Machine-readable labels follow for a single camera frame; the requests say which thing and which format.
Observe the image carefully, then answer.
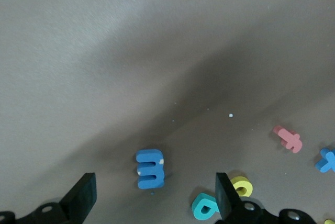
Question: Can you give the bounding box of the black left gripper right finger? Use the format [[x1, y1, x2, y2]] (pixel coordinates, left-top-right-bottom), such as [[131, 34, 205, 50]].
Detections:
[[214, 172, 317, 224]]

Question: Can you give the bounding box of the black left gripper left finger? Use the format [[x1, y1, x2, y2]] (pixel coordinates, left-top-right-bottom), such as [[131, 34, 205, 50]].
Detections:
[[0, 172, 98, 224]]

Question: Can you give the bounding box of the yellow foam letter a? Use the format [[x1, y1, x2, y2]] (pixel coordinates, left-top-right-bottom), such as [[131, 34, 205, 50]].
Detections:
[[229, 176, 254, 198]]

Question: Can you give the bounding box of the teal foam letter b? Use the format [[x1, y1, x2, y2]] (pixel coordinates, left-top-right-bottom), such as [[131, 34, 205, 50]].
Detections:
[[191, 193, 222, 222]]

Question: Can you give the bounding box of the blue foam letter m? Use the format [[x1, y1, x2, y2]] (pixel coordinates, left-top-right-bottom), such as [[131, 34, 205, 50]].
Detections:
[[135, 149, 166, 191]]

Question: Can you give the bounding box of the red foam letter f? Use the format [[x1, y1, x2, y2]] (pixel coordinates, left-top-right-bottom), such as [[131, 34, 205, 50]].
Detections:
[[272, 125, 304, 154]]

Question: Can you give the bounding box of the blue foam letter x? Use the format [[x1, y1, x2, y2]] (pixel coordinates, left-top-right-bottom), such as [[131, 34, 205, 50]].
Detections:
[[314, 147, 335, 174]]

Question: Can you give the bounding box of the brown paper table cover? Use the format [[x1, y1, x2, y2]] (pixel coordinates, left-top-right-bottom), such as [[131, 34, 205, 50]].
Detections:
[[0, 0, 335, 224]]

